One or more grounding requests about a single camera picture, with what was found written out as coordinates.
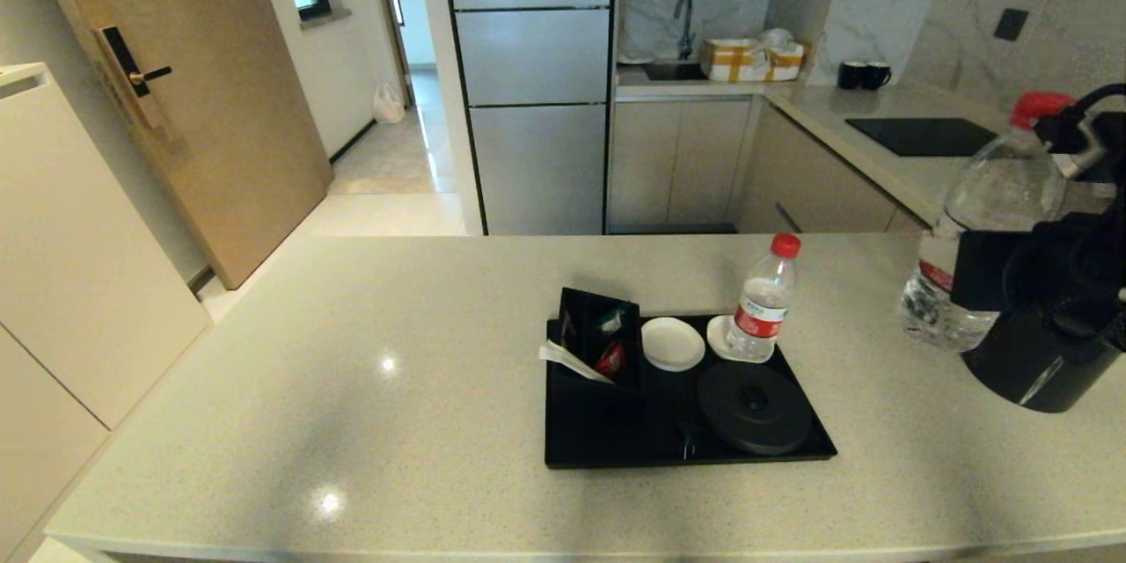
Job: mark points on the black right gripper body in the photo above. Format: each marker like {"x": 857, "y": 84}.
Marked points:
{"x": 994, "y": 268}

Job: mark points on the clear water bottle red cap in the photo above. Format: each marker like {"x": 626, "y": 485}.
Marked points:
{"x": 994, "y": 193}
{"x": 764, "y": 303}

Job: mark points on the black electric kettle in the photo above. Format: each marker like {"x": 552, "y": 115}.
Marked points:
{"x": 1038, "y": 369}

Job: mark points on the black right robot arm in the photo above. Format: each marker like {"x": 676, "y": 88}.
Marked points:
{"x": 1100, "y": 273}

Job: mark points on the round black kettle base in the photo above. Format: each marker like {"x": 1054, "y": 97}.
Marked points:
{"x": 755, "y": 409}

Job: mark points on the red plastic snack bag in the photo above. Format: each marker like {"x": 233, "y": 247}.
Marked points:
{"x": 611, "y": 359}

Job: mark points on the black induction cooktop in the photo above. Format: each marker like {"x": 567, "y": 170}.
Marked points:
{"x": 924, "y": 138}

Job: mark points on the black mug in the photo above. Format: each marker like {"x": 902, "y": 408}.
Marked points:
{"x": 877, "y": 76}
{"x": 849, "y": 76}

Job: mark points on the white round coaster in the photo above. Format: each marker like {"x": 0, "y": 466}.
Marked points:
{"x": 720, "y": 343}
{"x": 673, "y": 343}

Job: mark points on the beige kitchen base cabinet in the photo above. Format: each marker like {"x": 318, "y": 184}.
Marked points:
{"x": 686, "y": 163}

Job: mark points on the cardboard box with yellow tape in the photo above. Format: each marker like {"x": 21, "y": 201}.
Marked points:
{"x": 739, "y": 62}

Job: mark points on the steel kitchen sink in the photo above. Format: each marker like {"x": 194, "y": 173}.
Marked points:
{"x": 673, "y": 70}

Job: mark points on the dark kitchen faucet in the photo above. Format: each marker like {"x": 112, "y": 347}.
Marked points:
{"x": 686, "y": 22}

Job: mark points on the pale paper packet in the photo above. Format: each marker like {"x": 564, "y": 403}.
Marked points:
{"x": 569, "y": 324}

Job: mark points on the black rectangular serving tray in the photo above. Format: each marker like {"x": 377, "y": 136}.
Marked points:
{"x": 598, "y": 440}

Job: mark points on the white paper stick sachet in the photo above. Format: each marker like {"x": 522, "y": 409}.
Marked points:
{"x": 572, "y": 361}

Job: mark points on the black condiment organizer box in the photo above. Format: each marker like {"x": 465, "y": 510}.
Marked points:
{"x": 581, "y": 396}

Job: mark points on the silver refrigerator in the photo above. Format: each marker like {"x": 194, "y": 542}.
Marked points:
{"x": 532, "y": 62}

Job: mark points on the white plastic bag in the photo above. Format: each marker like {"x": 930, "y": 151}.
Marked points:
{"x": 388, "y": 106}

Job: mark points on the light wooden door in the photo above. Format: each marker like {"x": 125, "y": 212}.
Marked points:
{"x": 202, "y": 106}

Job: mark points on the black electronic door lock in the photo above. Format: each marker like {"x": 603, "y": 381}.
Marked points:
{"x": 123, "y": 62}

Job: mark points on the black wall socket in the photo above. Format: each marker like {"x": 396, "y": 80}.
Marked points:
{"x": 1011, "y": 25}

